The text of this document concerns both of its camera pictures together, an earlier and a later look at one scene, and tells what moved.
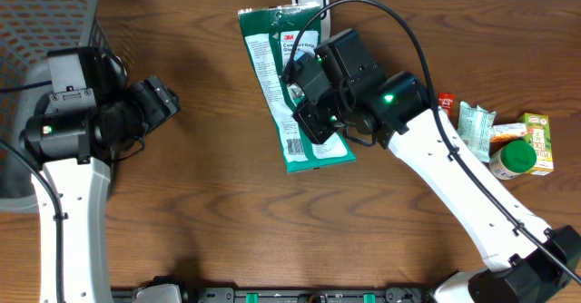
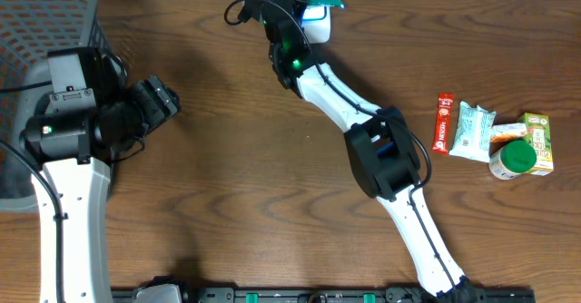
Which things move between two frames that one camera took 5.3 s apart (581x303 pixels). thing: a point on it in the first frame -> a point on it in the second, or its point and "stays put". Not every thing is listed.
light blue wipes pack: (474, 129) stays put
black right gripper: (311, 112) -> (301, 2)
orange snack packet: (502, 133) stays put
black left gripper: (157, 107) stays put
